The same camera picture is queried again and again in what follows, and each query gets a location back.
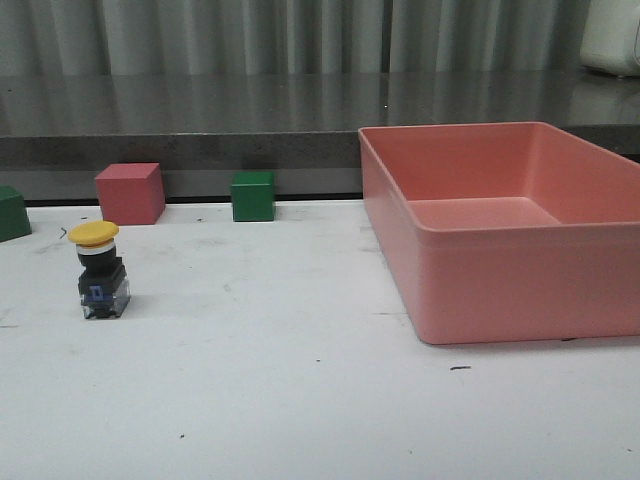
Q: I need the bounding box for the yellow push button switch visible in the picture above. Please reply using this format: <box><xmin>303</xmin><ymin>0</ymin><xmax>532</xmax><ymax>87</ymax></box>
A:
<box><xmin>67</xmin><ymin>220</ymin><xmax>131</xmax><ymax>320</ymax></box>

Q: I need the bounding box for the green cube block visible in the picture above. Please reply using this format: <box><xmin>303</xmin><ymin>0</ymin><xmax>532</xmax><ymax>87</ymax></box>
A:
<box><xmin>231</xmin><ymin>171</ymin><xmax>275</xmax><ymax>222</ymax></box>

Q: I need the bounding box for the pink plastic bin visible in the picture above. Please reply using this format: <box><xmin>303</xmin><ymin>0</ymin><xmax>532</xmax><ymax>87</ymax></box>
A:
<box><xmin>359</xmin><ymin>122</ymin><xmax>639</xmax><ymax>344</ymax></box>

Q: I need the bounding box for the pink cube block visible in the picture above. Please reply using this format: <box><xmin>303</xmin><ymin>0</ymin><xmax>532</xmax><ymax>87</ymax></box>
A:
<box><xmin>95</xmin><ymin>162</ymin><xmax>165</xmax><ymax>225</ymax></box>

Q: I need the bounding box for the dark grey counter bench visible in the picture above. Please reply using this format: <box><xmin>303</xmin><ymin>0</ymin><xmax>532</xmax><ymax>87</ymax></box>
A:
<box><xmin>1</xmin><ymin>70</ymin><xmax>639</xmax><ymax>205</ymax></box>

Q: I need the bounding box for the green block at left edge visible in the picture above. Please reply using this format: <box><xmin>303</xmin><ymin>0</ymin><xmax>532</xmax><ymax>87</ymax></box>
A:
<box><xmin>0</xmin><ymin>185</ymin><xmax>32</xmax><ymax>242</ymax></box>

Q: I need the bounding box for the white appliance in background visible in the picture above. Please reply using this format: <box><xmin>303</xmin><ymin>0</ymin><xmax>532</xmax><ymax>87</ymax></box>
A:
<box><xmin>580</xmin><ymin>0</ymin><xmax>639</xmax><ymax>77</ymax></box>

